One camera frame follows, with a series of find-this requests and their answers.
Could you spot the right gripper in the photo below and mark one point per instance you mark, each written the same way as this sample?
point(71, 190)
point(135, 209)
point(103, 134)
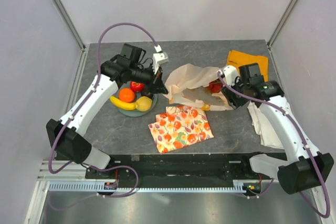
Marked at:
point(233, 101)

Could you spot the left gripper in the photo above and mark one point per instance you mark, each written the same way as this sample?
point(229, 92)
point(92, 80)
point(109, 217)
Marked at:
point(156, 84)

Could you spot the fake strawberry bunch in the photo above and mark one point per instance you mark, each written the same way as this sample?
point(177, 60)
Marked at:
point(215, 86)

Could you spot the fake red apple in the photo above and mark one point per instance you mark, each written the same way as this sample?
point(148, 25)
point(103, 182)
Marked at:
point(136, 86)

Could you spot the fake yellow lemon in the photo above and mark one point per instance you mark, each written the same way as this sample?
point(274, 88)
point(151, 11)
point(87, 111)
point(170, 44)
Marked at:
point(143, 104)

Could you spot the banana print plastic bag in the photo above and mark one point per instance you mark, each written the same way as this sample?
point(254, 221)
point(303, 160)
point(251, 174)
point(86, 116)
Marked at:
point(187, 85)

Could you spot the fake orange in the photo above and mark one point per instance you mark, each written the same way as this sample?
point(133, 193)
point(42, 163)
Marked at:
point(127, 95)

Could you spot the fake banana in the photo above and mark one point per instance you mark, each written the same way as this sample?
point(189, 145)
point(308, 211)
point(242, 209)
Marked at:
point(122, 105)

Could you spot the fake dark avocado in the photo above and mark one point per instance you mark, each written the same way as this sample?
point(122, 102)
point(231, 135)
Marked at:
point(147, 94)

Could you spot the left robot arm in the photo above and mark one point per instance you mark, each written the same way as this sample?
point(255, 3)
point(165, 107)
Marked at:
point(66, 135)

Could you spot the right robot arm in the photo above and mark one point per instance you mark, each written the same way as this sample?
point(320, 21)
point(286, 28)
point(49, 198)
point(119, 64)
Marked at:
point(305, 167)

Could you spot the orange folded cloth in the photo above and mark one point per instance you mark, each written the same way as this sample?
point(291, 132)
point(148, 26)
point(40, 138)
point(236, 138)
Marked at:
point(238, 59)

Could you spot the grey green plate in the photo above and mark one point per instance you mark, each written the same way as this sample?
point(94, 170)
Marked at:
point(136, 113)

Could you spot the floral folded cloth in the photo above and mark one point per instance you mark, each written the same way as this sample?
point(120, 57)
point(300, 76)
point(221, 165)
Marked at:
point(179, 127)

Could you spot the white folded cloth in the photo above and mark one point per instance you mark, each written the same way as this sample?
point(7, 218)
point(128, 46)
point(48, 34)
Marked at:
point(263, 128)

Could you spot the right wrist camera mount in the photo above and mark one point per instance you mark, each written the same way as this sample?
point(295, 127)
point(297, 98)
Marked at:
point(229, 73)

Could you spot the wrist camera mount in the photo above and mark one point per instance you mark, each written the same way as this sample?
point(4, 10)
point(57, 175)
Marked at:
point(229, 73)
point(160, 57)

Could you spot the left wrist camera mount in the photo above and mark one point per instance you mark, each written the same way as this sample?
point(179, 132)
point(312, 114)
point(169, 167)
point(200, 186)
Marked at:
point(160, 57)

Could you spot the right aluminium frame post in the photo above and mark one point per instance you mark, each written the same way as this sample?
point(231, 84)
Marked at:
point(283, 20)

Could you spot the aluminium frame post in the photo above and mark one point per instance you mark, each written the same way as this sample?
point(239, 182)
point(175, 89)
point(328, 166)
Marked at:
point(69, 23)
point(283, 20)

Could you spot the white slotted cable duct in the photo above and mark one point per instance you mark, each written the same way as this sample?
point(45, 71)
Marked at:
point(108, 187)

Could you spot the left aluminium frame post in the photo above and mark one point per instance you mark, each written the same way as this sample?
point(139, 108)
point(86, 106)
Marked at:
point(69, 23)

